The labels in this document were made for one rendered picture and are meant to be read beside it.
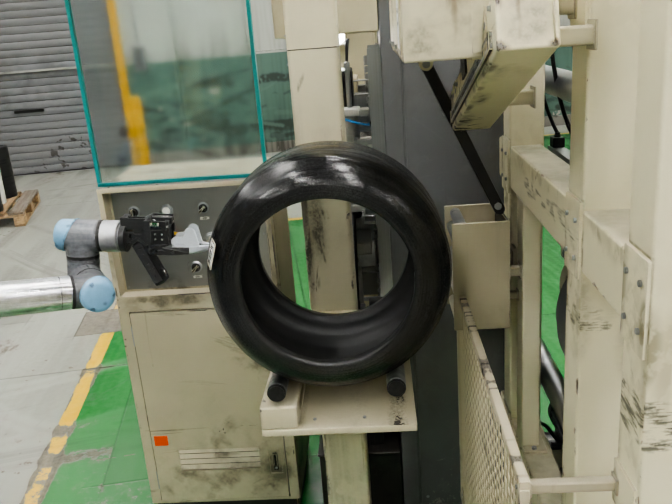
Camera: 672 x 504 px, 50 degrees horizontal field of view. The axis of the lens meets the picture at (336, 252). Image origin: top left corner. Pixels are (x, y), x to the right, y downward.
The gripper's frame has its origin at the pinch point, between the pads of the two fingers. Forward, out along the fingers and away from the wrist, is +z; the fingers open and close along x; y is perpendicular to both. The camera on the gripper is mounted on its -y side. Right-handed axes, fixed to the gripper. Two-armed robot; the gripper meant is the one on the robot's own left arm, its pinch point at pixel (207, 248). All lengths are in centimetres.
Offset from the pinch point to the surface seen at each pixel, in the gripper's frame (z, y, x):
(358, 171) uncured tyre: 34.8, 21.7, -9.2
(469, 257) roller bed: 64, -6, 19
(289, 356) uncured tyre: 20.8, -20.9, -12.1
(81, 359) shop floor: -120, -138, 202
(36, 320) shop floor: -176, -145, 265
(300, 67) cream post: 19, 40, 27
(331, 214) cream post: 27.7, 2.2, 26.4
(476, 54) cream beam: 54, 47, -35
